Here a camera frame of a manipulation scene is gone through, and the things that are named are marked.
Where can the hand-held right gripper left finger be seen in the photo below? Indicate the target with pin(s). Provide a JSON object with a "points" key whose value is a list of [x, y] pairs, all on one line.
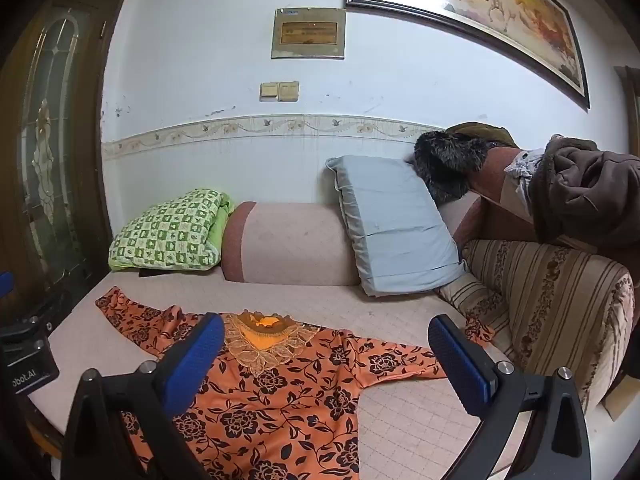
{"points": [[197, 360]]}

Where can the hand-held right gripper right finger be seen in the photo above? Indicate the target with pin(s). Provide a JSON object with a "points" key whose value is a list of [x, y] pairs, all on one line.
{"points": [[460, 365]]}

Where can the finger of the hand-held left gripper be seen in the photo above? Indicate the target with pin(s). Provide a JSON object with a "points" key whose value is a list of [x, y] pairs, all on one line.
{"points": [[5, 282]]}

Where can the orange floral blouse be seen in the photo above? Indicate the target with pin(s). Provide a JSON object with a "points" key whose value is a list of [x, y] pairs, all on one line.
{"points": [[280, 410]]}

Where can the wooden stool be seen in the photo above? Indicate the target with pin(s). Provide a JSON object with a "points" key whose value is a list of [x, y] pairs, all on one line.
{"points": [[42, 437]]}

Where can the green checkered pillow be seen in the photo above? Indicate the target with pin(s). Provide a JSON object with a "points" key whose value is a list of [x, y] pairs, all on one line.
{"points": [[165, 235]]}

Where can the wooden stained glass door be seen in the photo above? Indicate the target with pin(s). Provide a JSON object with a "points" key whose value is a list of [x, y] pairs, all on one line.
{"points": [[50, 160]]}

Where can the pink brown bolster cushion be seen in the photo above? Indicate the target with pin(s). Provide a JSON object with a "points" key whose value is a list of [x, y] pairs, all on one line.
{"points": [[290, 245]]}

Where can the light blue pillow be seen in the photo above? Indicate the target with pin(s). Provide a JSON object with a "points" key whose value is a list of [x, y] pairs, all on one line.
{"points": [[395, 230]]}

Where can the pink brown backrest cushion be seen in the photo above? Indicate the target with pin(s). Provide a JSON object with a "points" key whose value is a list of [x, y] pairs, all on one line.
{"points": [[495, 185]]}

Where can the white patterned cloth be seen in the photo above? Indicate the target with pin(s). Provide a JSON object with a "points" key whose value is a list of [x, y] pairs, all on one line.
{"points": [[522, 170]]}

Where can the fur trimmed olive coat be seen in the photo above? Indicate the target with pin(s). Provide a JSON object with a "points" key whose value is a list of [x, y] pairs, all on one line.
{"points": [[450, 160]]}

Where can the brown jacket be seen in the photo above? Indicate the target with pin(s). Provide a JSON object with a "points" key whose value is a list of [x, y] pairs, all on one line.
{"points": [[590, 195]]}

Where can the beige light switch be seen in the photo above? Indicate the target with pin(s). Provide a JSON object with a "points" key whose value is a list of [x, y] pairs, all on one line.
{"points": [[288, 91], [269, 91]]}

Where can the brown wooden frame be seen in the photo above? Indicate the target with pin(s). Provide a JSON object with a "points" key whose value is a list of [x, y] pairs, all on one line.
{"points": [[631, 105]]}

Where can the brass wall plaque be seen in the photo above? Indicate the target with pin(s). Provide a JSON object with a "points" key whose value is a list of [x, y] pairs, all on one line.
{"points": [[307, 32]]}

